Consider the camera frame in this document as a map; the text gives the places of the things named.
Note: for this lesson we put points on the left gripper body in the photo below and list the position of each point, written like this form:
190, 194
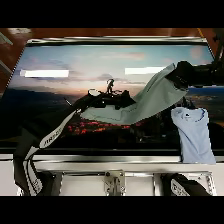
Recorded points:
120, 99

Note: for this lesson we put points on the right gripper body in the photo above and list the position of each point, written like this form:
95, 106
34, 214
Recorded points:
180, 75

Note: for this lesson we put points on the grey-green shirt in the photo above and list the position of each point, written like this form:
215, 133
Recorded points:
150, 100

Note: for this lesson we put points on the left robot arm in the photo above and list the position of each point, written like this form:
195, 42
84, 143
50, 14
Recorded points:
50, 128

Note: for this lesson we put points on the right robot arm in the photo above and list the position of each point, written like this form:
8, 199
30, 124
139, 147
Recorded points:
208, 75

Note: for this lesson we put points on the light blue T-shirt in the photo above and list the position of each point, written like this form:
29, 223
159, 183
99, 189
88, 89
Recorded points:
195, 136

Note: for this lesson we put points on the silver frame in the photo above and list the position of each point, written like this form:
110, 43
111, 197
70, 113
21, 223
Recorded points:
100, 165

